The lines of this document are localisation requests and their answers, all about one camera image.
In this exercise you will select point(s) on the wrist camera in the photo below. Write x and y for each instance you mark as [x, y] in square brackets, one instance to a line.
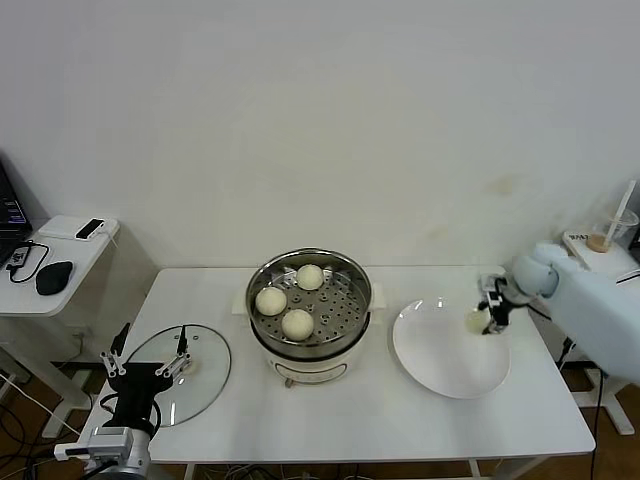
[494, 298]
[72, 451]

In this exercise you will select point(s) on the white steamed baozi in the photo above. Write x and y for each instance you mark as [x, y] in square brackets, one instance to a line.
[297, 324]
[310, 276]
[474, 322]
[271, 301]

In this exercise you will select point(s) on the plastic cup with straw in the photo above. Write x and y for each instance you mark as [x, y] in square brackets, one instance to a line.
[622, 205]

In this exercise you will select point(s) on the black laptop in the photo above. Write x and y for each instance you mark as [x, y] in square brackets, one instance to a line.
[10, 215]

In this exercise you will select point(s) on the white side table with cup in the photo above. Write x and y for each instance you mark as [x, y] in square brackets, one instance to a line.
[607, 260]

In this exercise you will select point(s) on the clear plastic drink cup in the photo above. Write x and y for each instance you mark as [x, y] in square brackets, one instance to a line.
[597, 242]

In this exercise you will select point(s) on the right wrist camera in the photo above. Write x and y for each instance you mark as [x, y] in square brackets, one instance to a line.
[494, 298]

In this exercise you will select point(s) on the flat white box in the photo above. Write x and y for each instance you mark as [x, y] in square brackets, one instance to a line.
[60, 227]

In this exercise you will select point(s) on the white round plate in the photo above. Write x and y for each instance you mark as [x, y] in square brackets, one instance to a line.
[440, 360]

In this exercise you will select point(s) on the black computer mouse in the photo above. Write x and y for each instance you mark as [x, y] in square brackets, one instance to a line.
[52, 277]

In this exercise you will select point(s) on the white electric cooker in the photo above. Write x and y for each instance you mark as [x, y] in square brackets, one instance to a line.
[310, 367]

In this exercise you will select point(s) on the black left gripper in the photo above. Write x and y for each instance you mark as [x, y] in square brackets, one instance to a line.
[140, 385]

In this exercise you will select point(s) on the white side table with laptop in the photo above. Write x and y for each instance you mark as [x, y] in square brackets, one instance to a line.
[20, 300]

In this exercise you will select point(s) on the black and white phone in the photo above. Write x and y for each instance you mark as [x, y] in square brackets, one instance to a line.
[90, 229]

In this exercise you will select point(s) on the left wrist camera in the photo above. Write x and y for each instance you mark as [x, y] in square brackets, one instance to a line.
[72, 451]

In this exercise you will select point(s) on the round glass pot lid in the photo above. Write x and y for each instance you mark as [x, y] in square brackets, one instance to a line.
[200, 380]

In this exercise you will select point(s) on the light blue right robot arm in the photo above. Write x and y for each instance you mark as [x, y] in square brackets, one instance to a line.
[590, 310]

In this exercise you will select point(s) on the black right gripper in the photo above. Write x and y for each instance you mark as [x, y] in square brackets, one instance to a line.
[505, 300]

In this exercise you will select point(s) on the steel steamer basket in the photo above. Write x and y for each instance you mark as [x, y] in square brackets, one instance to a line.
[340, 320]

